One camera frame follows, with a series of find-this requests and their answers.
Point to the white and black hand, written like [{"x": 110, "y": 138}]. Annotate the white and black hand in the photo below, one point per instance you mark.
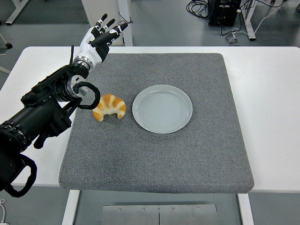
[{"x": 90, "y": 52}]

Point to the golden croissant bread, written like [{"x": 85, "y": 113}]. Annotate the golden croissant bread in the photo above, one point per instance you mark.
[{"x": 110, "y": 103}]

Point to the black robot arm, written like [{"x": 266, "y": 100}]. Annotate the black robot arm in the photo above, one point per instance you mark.
[{"x": 35, "y": 114}]

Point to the pale grey round plate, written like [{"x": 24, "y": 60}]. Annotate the pale grey round plate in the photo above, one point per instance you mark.
[{"x": 161, "y": 110}]

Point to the grey metal plate with screws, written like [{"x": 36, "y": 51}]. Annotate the grey metal plate with screws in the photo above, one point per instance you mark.
[{"x": 159, "y": 215}]

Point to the beige cabinet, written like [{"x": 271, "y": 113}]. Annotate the beige cabinet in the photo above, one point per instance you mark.
[{"x": 93, "y": 11}]

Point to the white desk foot bar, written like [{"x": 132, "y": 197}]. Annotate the white desk foot bar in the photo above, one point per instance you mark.
[{"x": 14, "y": 14}]

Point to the grey chair base with caster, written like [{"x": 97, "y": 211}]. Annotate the grey chair base with caster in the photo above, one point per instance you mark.
[{"x": 4, "y": 41}]

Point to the grey felt mat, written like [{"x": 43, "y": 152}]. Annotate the grey felt mat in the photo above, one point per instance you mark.
[{"x": 152, "y": 159}]

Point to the black computer tower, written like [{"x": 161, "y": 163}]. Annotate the black computer tower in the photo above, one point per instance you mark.
[{"x": 225, "y": 11}]

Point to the grey floor socket box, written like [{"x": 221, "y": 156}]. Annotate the grey floor socket box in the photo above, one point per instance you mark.
[{"x": 232, "y": 38}]

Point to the white table leg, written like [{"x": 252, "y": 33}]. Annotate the white table leg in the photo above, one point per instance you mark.
[
  {"x": 70, "y": 208},
  {"x": 246, "y": 211}
]

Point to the white desk leg with foot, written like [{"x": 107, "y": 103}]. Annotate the white desk leg with foot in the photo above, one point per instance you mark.
[{"x": 249, "y": 21}]

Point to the white upright post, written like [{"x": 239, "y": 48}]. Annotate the white upright post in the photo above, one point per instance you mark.
[{"x": 124, "y": 9}]

